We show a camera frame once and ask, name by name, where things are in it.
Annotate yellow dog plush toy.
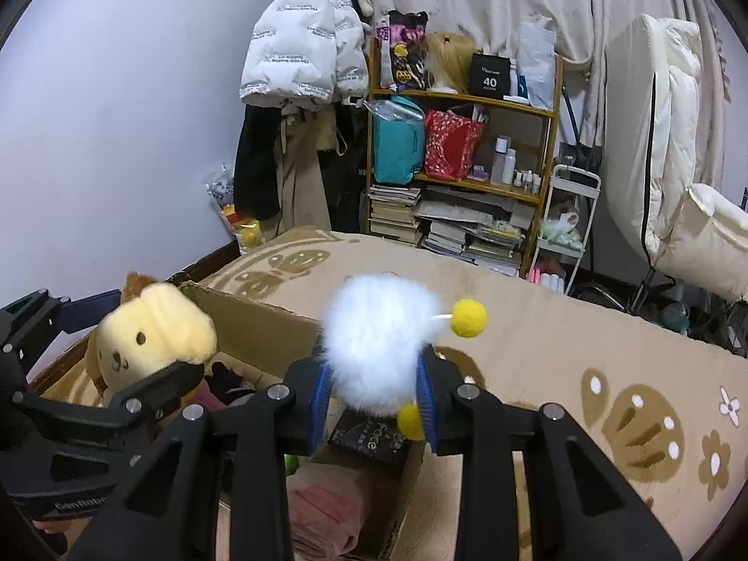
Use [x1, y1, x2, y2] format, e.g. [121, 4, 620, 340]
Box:
[85, 272, 219, 411]

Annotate black hanging garment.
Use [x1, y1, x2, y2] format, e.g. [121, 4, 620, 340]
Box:
[318, 99, 373, 236]

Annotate red patterned bag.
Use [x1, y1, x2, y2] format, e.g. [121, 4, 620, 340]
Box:
[424, 108, 487, 183]

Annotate clear plastic bag yellow items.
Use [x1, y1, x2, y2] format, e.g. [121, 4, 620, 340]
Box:
[206, 162, 262, 253]

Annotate white fluffy pompom toy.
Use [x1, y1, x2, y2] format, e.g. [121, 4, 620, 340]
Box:
[318, 272, 489, 443]

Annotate white trolley cart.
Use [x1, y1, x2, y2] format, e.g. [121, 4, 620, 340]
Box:
[527, 143, 603, 297]

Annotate small teal object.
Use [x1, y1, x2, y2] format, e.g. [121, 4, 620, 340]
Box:
[659, 300, 691, 335]

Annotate cardboard box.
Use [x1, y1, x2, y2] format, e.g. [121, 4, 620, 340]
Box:
[35, 280, 427, 561]

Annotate clear plastic wrapper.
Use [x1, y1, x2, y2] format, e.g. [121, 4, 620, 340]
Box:
[364, 99, 425, 125]

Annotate blond wig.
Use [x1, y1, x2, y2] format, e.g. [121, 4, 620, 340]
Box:
[424, 31, 478, 95]

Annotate white puffer jacket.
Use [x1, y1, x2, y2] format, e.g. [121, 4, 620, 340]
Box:
[239, 0, 371, 113]

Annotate stack of old books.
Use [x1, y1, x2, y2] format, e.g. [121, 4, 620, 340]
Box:
[367, 184, 423, 247]

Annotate black colourful printed bag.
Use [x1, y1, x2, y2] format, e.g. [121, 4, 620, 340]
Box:
[377, 10, 432, 93]

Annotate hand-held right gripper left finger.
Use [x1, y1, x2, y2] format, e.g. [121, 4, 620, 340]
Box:
[87, 356, 335, 561]

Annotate beige hanging coat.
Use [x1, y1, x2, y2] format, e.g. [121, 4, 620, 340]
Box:
[273, 111, 332, 236]

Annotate black fluffy toy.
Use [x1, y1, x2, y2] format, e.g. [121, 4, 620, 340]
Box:
[204, 362, 259, 405]

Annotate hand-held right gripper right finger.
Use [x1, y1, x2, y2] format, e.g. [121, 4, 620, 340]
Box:
[415, 345, 682, 561]

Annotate wooden shelf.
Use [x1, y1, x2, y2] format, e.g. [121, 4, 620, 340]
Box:
[365, 35, 566, 280]

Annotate white padded recliner chair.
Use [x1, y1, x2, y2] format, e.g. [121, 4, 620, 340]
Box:
[604, 13, 748, 306]

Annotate pink folded cloth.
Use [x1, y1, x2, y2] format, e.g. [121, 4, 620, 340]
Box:
[286, 470, 376, 560]

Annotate dark hanging coat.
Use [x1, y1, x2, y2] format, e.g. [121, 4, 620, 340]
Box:
[234, 102, 282, 221]

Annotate dark wooden frame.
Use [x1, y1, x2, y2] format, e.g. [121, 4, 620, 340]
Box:
[168, 241, 242, 285]

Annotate pile of magazines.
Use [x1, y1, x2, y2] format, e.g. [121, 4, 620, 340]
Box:
[417, 187, 537, 280]

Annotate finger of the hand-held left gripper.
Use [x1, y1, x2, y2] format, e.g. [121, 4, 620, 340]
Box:
[0, 289, 122, 376]
[17, 362, 207, 429]

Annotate black packet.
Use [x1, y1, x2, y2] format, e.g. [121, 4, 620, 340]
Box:
[327, 408, 411, 469]

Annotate black box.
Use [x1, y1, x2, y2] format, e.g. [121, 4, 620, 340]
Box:
[469, 54, 516, 101]

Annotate white plastic bag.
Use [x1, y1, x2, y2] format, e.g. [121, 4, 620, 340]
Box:
[517, 22, 557, 110]

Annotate white bottle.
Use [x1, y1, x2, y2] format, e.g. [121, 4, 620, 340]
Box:
[491, 136, 519, 186]

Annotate teal bag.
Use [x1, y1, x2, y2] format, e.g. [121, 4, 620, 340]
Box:
[371, 96, 427, 186]

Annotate pink plush toy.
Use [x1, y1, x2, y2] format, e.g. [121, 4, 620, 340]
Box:
[186, 388, 228, 417]

